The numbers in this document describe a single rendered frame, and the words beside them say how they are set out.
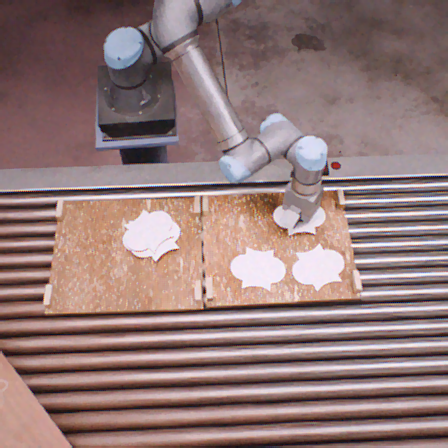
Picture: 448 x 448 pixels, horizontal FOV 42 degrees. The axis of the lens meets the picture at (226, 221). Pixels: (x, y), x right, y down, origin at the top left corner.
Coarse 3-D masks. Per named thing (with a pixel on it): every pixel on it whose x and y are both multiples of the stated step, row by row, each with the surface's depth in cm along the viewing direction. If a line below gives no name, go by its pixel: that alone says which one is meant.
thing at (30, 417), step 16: (0, 352) 137; (0, 368) 135; (0, 384) 133; (16, 384) 133; (0, 400) 131; (16, 400) 131; (32, 400) 131; (0, 416) 129; (16, 416) 129; (32, 416) 129; (48, 416) 129; (0, 432) 127; (16, 432) 127; (32, 432) 127; (48, 432) 127
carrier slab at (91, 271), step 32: (64, 224) 167; (96, 224) 167; (192, 224) 167; (64, 256) 162; (96, 256) 162; (128, 256) 162; (192, 256) 162; (64, 288) 157; (96, 288) 157; (128, 288) 157; (160, 288) 157; (192, 288) 157
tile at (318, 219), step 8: (280, 208) 168; (320, 208) 168; (280, 216) 167; (320, 216) 167; (280, 224) 165; (304, 224) 165; (312, 224) 165; (320, 224) 166; (288, 232) 164; (296, 232) 164; (312, 232) 164
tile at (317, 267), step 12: (312, 252) 162; (324, 252) 162; (336, 252) 162; (300, 264) 160; (312, 264) 160; (324, 264) 160; (336, 264) 160; (300, 276) 158; (312, 276) 158; (324, 276) 158; (336, 276) 158
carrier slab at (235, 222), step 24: (216, 216) 169; (240, 216) 169; (264, 216) 169; (336, 216) 169; (216, 240) 165; (240, 240) 165; (264, 240) 165; (288, 240) 165; (312, 240) 165; (336, 240) 165; (216, 264) 161; (288, 264) 161; (216, 288) 157; (240, 288) 157; (288, 288) 157; (312, 288) 157; (336, 288) 157
